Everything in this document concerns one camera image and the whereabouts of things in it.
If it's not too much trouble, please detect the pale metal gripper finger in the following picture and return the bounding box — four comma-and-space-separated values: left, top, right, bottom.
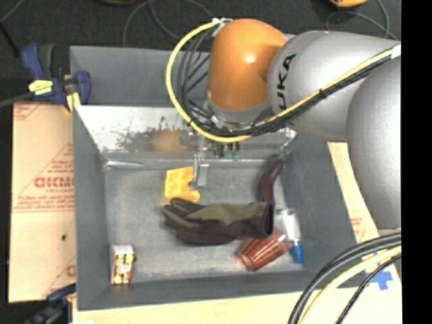
198, 162, 211, 186
189, 157, 200, 191

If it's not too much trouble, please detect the yellow toy cheese wedge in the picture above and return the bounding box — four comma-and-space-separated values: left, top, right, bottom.
164, 166, 202, 203

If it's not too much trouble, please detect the olive and brown glove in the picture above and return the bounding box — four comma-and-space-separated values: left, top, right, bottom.
161, 197, 276, 246

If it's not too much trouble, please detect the grey metal bin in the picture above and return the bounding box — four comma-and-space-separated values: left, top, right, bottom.
68, 45, 359, 311

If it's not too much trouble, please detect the purple toy eggplant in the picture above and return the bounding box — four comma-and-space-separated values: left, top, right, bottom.
257, 151, 292, 205

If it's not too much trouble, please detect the red-brown ribbed cup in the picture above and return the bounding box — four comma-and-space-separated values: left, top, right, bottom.
235, 228, 292, 272

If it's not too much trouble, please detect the clear plastic bottle blue cap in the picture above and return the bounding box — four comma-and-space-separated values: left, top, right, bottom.
275, 207, 305, 265

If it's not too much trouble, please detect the small white printed box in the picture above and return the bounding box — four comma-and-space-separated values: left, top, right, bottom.
109, 243, 136, 286

